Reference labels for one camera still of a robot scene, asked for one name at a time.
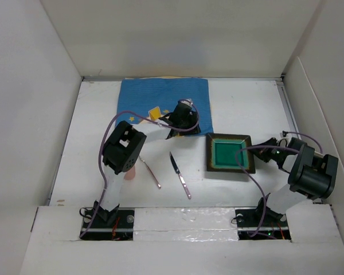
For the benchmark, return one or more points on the pink plastic cup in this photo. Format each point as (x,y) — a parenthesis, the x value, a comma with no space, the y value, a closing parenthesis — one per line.
(130,174)

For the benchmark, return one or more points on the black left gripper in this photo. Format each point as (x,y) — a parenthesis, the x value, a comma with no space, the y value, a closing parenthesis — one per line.
(192,119)

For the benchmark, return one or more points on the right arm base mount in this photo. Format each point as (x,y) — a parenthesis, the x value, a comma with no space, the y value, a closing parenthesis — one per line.
(247,221)

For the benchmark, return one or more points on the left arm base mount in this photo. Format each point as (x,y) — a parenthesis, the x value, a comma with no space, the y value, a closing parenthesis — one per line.
(121,229)

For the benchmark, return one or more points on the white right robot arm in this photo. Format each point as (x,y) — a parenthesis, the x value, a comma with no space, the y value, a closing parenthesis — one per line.
(312,176)

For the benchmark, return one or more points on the blue cartoon placemat cloth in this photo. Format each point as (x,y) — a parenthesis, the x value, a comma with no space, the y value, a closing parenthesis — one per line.
(155,97)

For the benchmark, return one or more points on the pink handled knife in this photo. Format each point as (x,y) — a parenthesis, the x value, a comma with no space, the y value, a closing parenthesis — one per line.
(181,179)

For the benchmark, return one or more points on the green square plate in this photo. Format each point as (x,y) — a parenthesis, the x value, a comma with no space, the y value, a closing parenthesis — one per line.
(224,153)

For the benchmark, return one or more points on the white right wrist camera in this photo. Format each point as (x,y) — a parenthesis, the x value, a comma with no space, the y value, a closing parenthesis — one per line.
(283,142)

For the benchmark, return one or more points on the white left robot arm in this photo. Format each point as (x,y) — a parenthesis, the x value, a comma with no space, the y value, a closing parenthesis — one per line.
(122,143)

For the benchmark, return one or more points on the pink handled fork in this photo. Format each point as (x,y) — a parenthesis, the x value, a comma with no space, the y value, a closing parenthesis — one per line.
(151,173)

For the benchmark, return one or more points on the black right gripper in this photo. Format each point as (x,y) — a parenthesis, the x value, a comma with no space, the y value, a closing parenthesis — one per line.
(262,153)

